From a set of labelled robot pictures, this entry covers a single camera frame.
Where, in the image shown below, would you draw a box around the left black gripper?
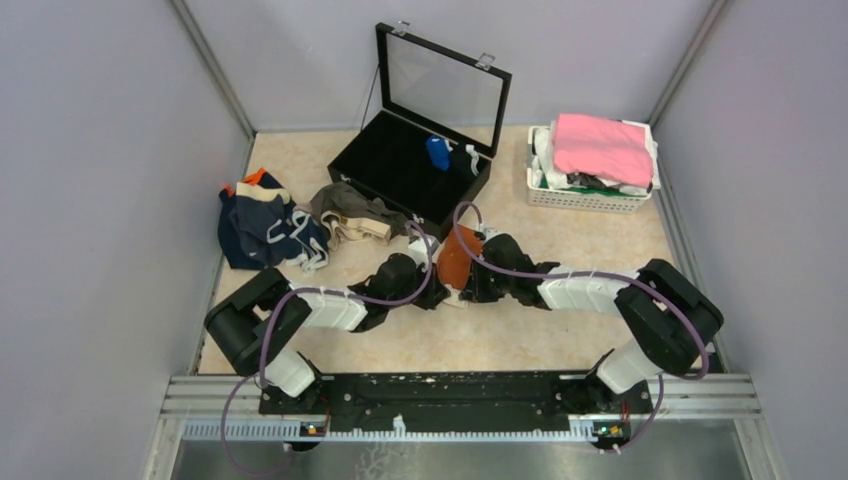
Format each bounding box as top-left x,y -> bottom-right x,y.
387,259 -> 450,311

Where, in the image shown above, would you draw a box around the orange underwear white waistband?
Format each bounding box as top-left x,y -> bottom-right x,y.
436,225 -> 483,308

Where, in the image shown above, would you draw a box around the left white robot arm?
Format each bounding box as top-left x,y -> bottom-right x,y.
204,254 -> 449,414

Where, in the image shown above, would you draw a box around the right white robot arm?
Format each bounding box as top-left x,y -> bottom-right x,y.
470,234 -> 724,412

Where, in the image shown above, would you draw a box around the olive beige underwear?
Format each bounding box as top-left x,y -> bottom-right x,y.
309,182 -> 408,251

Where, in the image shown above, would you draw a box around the black white rolled underwear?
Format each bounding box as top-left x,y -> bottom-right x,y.
449,144 -> 480,181

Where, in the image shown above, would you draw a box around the blue rolled underwear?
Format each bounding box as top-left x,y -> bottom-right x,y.
425,135 -> 452,171

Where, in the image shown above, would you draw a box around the white plastic basket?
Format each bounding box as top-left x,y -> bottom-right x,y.
525,126 -> 658,214

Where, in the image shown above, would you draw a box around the white clothes in basket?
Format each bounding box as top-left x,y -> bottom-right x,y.
535,119 -> 661,196

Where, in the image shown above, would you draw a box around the black box glass lid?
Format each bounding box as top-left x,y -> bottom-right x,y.
328,23 -> 513,239

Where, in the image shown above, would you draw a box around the navy blue clothes pile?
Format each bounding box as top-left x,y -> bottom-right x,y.
217,168 -> 329,274

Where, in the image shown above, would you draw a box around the pink folded cloth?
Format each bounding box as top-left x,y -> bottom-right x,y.
551,114 -> 655,189

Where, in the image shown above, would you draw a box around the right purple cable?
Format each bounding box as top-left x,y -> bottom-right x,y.
451,201 -> 711,458

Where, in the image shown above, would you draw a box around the purple cable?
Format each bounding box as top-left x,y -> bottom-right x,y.
451,201 -> 711,458
219,220 -> 439,478

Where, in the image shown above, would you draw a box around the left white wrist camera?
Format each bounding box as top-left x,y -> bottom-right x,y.
406,235 -> 441,266

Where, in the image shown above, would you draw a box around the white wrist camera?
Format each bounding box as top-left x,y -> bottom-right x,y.
406,235 -> 441,266
474,225 -> 502,244

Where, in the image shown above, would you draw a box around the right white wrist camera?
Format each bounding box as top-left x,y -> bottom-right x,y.
474,225 -> 502,244

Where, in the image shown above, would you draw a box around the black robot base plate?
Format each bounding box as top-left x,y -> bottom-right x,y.
259,370 -> 653,433

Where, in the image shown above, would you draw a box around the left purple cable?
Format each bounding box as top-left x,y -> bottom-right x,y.
219,220 -> 439,478

